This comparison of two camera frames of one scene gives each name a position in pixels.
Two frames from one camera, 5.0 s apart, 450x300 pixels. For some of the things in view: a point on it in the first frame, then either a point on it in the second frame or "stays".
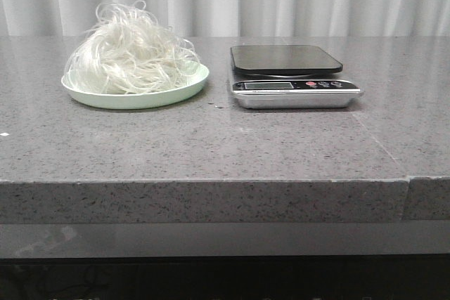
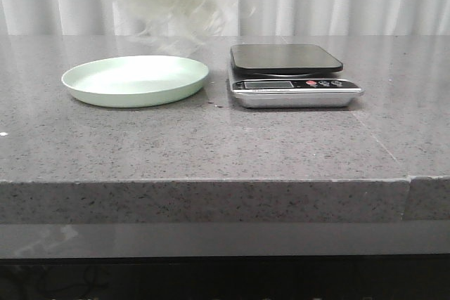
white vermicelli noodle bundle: x=128 y=50 to x=179 y=8
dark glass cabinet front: x=399 y=260 stays
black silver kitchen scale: x=285 y=77 stays
